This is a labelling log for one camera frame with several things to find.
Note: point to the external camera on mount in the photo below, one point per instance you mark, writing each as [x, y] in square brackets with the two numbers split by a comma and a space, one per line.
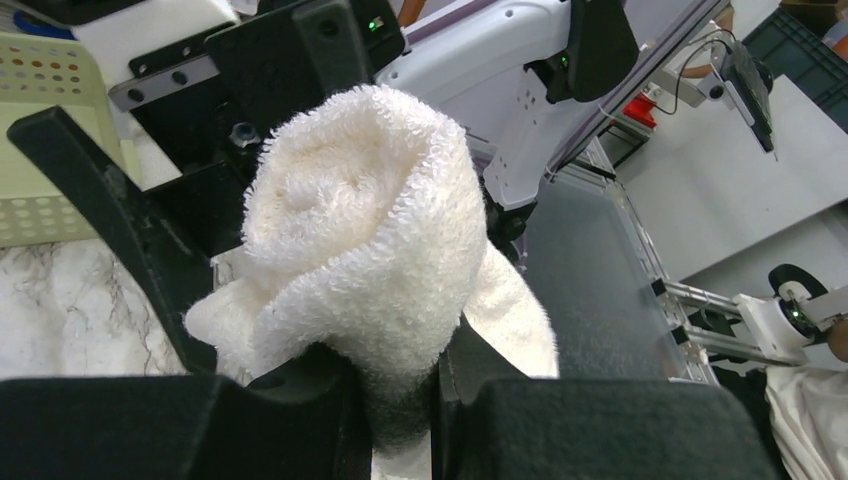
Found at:
[718, 68]

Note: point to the light green plastic basket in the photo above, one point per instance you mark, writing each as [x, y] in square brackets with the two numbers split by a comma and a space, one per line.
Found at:
[38, 73]

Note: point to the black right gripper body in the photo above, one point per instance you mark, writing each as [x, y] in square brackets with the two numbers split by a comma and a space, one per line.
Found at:
[208, 85]

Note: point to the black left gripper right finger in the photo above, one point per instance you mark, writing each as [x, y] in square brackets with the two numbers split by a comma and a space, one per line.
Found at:
[490, 421]

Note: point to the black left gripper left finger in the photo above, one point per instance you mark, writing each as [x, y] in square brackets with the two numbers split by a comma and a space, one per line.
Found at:
[303, 420]

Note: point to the white device with black wheel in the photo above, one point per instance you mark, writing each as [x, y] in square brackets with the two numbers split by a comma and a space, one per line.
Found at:
[800, 312]

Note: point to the dark green plastic crate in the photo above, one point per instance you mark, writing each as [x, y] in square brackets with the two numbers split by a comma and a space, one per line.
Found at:
[792, 50]

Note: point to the cream white towel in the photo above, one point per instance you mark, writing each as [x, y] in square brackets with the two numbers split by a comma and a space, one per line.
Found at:
[365, 231]

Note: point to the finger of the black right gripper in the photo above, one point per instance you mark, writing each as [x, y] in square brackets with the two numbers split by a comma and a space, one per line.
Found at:
[170, 268]

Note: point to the white cloth at edge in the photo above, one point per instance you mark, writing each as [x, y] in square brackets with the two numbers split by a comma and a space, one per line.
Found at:
[808, 412]

